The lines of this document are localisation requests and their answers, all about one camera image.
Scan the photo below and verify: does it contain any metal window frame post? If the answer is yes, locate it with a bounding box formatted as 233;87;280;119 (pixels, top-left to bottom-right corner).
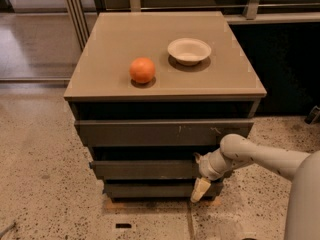
65;0;89;50

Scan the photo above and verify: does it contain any grey drawer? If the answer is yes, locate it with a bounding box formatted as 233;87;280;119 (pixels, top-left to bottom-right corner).
102;180;224;199
75;119;253;147
89;160;200;180

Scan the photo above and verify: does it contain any grey drawer cabinet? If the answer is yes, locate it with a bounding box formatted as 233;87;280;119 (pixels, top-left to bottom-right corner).
63;11;268;202

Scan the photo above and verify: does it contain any grey top drawer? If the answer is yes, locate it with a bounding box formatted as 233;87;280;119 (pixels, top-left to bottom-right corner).
75;119;253;147

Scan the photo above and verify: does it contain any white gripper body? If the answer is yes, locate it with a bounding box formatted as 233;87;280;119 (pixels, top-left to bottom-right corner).
197;149;232;181

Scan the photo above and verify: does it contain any orange fruit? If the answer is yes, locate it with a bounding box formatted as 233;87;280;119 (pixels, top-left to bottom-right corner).
129;57;155;84

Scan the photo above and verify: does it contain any grey bottom drawer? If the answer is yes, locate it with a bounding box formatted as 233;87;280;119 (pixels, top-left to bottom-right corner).
102;180;224;199

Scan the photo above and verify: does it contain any white paper bowl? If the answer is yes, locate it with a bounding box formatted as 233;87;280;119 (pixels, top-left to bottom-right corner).
167;38;212;66

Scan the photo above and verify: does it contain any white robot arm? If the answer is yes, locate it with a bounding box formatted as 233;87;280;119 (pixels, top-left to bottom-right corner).
191;134;320;240

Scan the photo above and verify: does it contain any black object on floor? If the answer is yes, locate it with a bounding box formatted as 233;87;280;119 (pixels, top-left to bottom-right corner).
304;106;320;124

